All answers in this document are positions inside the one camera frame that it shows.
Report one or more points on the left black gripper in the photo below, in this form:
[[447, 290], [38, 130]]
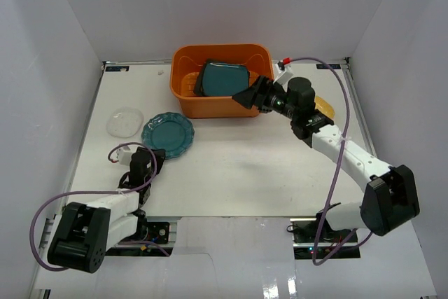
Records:
[[156, 160]]

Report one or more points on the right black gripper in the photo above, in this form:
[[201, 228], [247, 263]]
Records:
[[258, 95]]

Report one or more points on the teal square plate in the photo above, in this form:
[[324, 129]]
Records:
[[224, 80]]

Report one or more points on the teal scalloped round plate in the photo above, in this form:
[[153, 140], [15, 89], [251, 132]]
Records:
[[169, 131]]

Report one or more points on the black amber square plate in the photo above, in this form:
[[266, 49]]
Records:
[[199, 83]]

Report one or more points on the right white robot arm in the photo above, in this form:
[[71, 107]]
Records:
[[389, 193]]

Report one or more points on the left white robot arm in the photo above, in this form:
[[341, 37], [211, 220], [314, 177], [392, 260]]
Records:
[[87, 231]]

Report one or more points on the orange plastic bin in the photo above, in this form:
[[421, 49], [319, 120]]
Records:
[[187, 63]]

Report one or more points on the small yellow square dish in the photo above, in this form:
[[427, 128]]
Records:
[[324, 107]]

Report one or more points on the right blue corner label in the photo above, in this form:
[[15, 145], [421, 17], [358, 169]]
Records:
[[332, 66]]

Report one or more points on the blue corner label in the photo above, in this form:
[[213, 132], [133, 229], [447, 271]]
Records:
[[332, 66], [117, 68]]

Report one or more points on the left blue corner label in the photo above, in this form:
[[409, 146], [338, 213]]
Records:
[[117, 68]]

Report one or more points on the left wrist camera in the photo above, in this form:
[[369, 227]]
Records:
[[124, 155]]

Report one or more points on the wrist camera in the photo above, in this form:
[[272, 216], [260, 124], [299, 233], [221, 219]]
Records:
[[124, 155], [283, 71]]

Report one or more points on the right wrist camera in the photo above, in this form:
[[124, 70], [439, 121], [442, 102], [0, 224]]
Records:
[[283, 71]]

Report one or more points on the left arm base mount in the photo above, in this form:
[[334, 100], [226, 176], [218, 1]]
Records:
[[150, 240]]

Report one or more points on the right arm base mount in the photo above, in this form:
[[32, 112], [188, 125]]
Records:
[[303, 234]]

